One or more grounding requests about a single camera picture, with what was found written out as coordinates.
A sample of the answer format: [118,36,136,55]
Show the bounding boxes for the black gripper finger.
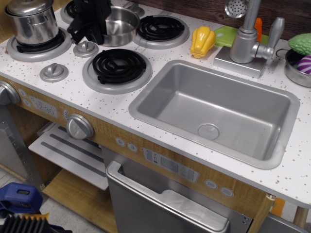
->
[67,18,97,45]
[90,21,107,45]

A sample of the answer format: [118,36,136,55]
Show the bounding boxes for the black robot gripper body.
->
[72,0,112,29]

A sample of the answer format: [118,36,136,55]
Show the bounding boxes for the small steel saucepan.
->
[103,6,140,47]

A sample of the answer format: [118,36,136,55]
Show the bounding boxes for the back left stove burner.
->
[60,0,77,24]

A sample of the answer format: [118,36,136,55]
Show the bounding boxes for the stove burner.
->
[60,0,77,24]
[6,28,71,62]
[134,15,190,50]
[82,49,152,95]

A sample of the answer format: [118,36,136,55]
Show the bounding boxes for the grey stove knob middle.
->
[73,41,99,58]

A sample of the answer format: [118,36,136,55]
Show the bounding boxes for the grey stove knob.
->
[39,63,69,83]
[73,41,99,58]
[124,2,145,17]

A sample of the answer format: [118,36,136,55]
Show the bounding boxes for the grey stove knob back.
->
[124,2,145,17]

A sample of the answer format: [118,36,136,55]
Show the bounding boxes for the front right stove burner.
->
[82,49,152,95]

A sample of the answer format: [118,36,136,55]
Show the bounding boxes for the grey stove knob front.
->
[39,63,69,83]

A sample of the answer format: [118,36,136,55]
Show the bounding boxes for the front left stove burner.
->
[6,28,71,62]

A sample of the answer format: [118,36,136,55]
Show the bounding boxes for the back right stove burner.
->
[134,15,190,50]

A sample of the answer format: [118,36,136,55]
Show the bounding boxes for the steel pot with lid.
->
[5,0,59,46]

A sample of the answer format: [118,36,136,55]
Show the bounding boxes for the silver oven dial left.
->
[0,81,20,105]

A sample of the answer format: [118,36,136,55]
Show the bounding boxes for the silver oven dial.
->
[66,114,94,140]
[0,81,20,105]

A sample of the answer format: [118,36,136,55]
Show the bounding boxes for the silver oven dial right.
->
[66,114,94,140]

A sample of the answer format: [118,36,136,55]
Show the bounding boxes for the yellow toy bell pepper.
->
[190,26,216,59]

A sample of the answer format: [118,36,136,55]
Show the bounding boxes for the green toy cutting board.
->
[213,26,270,48]

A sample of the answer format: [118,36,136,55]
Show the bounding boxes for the white oven shelf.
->
[29,123,108,190]

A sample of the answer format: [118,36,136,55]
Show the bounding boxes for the steel perforated ladle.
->
[225,0,248,18]

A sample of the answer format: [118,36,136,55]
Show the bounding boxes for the grey oven door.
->
[0,105,43,189]

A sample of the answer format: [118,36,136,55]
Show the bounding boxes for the silver toy faucet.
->
[213,0,285,79]

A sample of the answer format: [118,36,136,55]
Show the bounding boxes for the orange toy carrot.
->
[255,17,263,42]

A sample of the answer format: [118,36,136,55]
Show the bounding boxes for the grey plastic sink basin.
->
[129,60,300,169]

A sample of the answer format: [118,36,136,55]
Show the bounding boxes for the silver dishwasher door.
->
[102,148,253,233]

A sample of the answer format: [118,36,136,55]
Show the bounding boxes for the blue clamp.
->
[0,183,43,214]

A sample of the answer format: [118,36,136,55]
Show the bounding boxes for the steel bowl at right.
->
[276,49,311,88]

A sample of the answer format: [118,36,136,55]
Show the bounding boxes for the green toy bitter gourd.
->
[288,33,311,55]

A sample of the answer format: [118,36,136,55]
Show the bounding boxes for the black ribbed block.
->
[0,215,53,233]

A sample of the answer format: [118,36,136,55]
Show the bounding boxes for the purple striped toy vegetable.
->
[294,55,311,75]

